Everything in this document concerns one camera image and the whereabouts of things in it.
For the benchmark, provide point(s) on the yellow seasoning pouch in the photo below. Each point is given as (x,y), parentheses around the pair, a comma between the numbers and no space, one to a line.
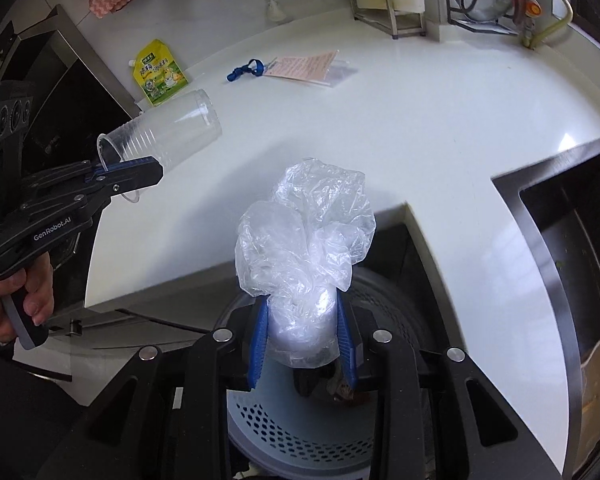
(160,75)

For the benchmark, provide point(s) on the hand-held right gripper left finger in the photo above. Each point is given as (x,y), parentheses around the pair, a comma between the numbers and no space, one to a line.
(259,345)

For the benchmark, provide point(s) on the grey white trash bin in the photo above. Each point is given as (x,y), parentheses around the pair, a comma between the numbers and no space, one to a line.
(280,430)

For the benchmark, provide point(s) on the black stove top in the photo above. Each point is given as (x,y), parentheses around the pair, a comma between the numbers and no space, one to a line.
(75,100)

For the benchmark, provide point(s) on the steel sink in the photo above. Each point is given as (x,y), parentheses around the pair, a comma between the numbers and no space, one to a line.
(555,240)

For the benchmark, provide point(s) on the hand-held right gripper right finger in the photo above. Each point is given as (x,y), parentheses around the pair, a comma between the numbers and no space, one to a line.
(347,347)

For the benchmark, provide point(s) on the printed paper receipt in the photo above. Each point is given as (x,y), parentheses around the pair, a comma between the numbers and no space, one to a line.
(300,67)

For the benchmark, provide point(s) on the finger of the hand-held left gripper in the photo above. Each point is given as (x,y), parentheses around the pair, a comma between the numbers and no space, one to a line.
(135,172)
(60,180)

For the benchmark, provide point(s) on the person's left hand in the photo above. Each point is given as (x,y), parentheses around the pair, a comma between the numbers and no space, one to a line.
(40,290)

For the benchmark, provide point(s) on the clear plastic cup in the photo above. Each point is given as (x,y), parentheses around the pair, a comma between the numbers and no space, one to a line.
(170,130)

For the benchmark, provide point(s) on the clear plastic bag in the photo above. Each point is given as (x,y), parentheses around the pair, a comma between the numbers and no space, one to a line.
(305,220)

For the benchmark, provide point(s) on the metal cutting board stand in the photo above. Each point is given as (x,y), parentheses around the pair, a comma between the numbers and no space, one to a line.
(405,22)

